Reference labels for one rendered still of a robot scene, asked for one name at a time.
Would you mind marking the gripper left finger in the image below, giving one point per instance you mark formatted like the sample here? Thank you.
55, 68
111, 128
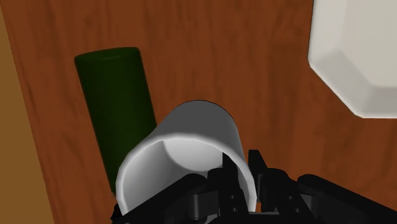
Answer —
223, 189

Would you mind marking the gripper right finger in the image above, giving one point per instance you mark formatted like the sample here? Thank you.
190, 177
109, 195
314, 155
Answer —
279, 189

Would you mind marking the white cup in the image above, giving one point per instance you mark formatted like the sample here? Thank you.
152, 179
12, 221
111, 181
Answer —
198, 127

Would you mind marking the dark green cylinder bottle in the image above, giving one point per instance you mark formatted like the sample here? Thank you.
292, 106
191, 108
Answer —
114, 102

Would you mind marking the white octagonal plate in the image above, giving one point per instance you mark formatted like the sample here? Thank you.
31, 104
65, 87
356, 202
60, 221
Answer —
353, 46

